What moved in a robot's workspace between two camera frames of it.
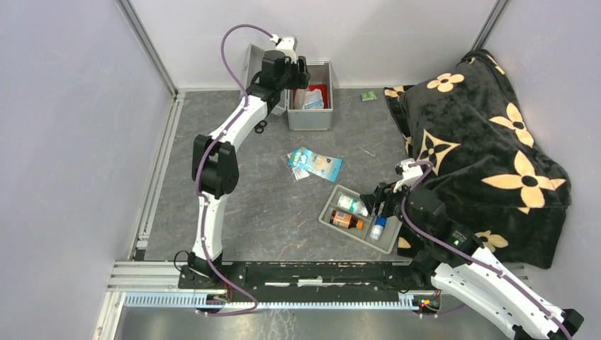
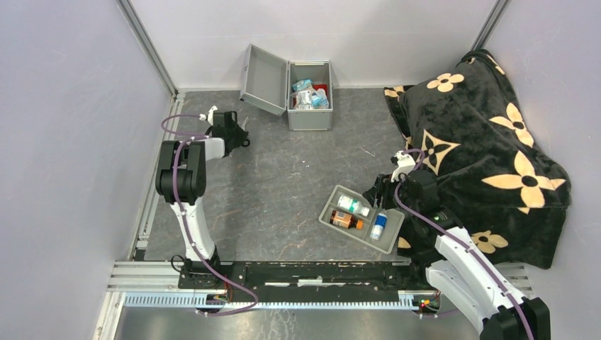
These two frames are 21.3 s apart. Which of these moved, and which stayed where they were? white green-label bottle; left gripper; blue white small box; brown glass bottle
Moved: left gripper
Stayed: brown glass bottle; blue white small box; white green-label bottle
